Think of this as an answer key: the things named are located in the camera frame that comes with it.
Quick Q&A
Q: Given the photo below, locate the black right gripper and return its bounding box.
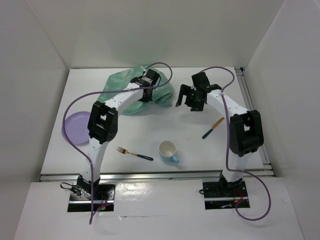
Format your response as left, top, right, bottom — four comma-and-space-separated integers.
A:
176, 84, 205, 112

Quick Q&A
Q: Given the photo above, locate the green satin placemat cloth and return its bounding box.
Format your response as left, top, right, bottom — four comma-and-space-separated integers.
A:
103, 65, 175, 117

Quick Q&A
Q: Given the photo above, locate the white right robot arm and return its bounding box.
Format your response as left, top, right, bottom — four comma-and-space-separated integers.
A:
176, 71, 264, 197

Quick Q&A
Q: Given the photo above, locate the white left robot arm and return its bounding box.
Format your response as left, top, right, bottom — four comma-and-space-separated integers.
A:
77, 69, 160, 200

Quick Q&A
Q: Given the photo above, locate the light blue mug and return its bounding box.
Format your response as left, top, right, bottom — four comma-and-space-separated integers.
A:
158, 140, 179, 164

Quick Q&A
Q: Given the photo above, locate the purple plate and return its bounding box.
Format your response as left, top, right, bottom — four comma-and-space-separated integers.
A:
65, 111, 91, 146

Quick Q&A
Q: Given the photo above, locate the gold knife green handle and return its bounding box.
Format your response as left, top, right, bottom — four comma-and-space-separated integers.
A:
202, 117, 225, 140

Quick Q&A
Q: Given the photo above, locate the gold fork green handle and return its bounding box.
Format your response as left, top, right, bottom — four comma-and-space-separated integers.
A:
116, 146, 154, 161

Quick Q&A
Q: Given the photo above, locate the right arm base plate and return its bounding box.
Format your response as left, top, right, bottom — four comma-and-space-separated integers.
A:
198, 181, 250, 210

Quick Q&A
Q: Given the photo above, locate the aluminium right rail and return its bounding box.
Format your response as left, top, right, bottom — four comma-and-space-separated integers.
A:
235, 67, 273, 171

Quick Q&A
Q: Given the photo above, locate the aluminium rail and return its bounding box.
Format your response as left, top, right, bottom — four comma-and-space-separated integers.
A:
235, 67, 273, 171
39, 169, 275, 182

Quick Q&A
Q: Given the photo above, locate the aluminium front rail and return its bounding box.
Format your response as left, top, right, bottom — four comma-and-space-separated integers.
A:
39, 169, 275, 182

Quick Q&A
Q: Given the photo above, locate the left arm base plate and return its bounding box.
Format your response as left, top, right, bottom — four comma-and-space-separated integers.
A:
67, 183, 116, 213

